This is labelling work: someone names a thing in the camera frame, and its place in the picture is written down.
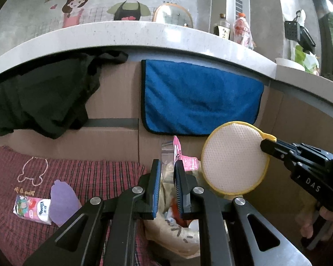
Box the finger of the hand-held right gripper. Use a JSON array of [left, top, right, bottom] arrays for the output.
[[260, 139, 304, 173]]

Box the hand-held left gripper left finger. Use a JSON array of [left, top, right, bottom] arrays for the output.
[[24, 159, 162, 266]]

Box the yellow-rimmed white round sponge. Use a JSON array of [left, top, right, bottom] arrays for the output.
[[200, 121, 277, 195]]

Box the black cloth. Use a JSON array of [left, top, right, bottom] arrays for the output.
[[0, 50, 129, 140]]

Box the blue towel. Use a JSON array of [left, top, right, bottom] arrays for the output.
[[141, 59, 265, 137]]

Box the green leafy vegetable bag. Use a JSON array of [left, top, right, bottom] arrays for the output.
[[293, 45, 320, 76]]

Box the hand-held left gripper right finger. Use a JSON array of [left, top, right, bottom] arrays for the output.
[[174, 160, 313, 266]]

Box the cartoon girl wall sticker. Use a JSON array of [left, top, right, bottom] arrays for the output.
[[61, 0, 90, 29]]

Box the pink clear plastic wrapper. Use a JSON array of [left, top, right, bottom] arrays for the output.
[[160, 135, 199, 185]]

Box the white bowl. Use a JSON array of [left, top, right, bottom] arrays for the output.
[[275, 57, 306, 72]]

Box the cartoon boy wall sticker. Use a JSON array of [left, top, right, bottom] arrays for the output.
[[106, 0, 152, 22]]

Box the pink tissue packet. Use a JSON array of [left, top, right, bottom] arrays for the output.
[[12, 194, 53, 225]]

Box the white stone kitchen counter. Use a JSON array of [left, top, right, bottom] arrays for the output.
[[0, 20, 333, 118]]

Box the dark sauce bottle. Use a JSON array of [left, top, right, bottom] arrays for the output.
[[213, 13, 231, 37]]

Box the snack bag with pink label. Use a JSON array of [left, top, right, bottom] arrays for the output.
[[143, 169, 240, 259]]

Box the orange-capped plastic bottle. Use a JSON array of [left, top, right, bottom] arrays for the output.
[[232, 12, 256, 50]]

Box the red plaid cloth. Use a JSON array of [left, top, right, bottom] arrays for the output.
[[0, 145, 163, 266]]

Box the round wood-rimmed glass lid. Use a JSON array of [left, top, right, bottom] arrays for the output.
[[152, 3, 194, 29]]

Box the black hanging rack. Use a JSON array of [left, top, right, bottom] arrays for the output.
[[284, 20, 316, 55]]

